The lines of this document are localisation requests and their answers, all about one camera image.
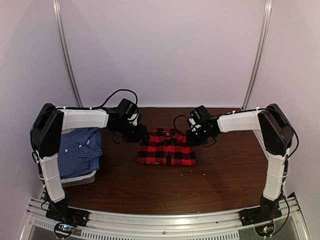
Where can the front aluminium frame rail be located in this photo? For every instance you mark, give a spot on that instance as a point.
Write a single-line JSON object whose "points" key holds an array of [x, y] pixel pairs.
{"points": [[223, 225]]}

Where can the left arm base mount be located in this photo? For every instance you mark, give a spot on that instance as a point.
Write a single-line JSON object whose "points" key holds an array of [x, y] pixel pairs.
{"points": [[61, 212]]}

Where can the right aluminium corner post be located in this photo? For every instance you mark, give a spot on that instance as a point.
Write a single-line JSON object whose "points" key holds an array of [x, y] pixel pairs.
{"points": [[263, 35]]}

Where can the right circuit board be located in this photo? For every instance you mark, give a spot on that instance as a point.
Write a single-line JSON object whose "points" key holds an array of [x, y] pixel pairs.
{"points": [[265, 230]]}

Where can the aluminium corner post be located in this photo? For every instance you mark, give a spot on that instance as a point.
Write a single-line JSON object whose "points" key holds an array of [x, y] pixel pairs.
{"points": [[65, 52], [263, 35]]}

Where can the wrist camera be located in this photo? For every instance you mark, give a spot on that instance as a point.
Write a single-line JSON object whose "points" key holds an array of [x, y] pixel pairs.
{"points": [[200, 115], [126, 108]]}

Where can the red black plaid shirt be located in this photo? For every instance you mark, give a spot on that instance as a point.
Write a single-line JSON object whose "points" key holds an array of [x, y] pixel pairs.
{"points": [[166, 146]]}

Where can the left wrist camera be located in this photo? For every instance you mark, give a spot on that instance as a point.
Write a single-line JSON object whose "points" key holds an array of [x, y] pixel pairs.
{"points": [[126, 108]]}

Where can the blue checkered shirt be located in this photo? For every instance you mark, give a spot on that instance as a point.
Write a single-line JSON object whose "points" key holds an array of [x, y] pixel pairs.
{"points": [[79, 153]]}

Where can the left aluminium corner post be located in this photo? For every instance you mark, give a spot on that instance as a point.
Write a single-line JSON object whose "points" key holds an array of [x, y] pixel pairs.
{"points": [[65, 52]]}

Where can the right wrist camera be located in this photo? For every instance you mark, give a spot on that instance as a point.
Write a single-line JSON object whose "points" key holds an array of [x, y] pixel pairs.
{"points": [[200, 115]]}

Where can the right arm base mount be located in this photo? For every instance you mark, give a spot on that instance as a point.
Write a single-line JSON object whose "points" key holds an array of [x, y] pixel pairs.
{"points": [[266, 211]]}

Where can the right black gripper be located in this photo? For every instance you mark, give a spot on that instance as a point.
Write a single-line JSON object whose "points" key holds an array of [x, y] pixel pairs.
{"points": [[192, 141]]}

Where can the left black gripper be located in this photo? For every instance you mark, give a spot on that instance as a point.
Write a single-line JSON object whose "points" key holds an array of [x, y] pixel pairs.
{"points": [[140, 134]]}

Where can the white plastic laundry basket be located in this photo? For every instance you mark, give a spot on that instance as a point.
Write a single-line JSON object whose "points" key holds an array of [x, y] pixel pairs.
{"points": [[67, 182]]}

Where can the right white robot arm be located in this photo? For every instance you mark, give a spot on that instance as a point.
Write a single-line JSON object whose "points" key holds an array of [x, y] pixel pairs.
{"points": [[277, 136]]}

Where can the left circuit board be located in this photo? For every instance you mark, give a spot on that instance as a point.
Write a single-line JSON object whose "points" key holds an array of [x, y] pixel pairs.
{"points": [[63, 230]]}

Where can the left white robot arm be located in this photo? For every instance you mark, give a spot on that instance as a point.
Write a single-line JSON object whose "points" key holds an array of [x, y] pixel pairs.
{"points": [[53, 121]]}

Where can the circuit board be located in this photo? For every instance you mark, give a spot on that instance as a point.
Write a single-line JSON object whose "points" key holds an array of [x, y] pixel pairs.
{"points": [[63, 230], [265, 230]]}

